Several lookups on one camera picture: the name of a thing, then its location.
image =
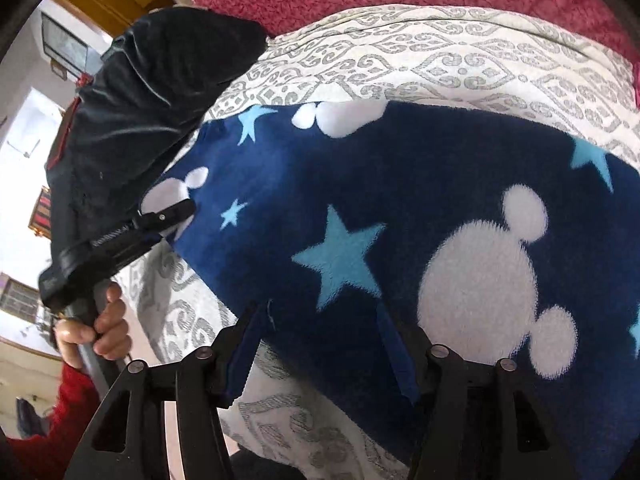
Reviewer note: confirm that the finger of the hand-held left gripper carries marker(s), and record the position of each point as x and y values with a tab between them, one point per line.
165	217

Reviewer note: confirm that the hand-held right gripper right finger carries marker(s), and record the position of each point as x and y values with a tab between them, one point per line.
397	355

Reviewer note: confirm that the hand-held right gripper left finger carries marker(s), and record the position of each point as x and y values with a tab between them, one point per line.
240	355

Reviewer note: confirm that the blue star print fleece pants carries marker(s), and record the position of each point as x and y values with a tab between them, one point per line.
400	185

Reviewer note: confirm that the person's red sleeved left forearm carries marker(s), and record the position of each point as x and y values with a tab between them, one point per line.
65	420

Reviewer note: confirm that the person's left hand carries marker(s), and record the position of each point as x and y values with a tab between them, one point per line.
112	332

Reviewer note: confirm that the dark item with red trim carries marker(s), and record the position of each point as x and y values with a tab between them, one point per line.
65	130

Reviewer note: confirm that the dark velvet armrest cover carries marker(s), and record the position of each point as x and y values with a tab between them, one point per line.
150	85

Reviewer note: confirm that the white grey patterned sheet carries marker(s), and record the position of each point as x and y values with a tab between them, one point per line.
400	60

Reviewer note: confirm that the colourful wall hanging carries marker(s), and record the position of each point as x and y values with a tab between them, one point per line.
41	210

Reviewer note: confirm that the framed wall picture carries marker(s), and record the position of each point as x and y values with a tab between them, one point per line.
65	40

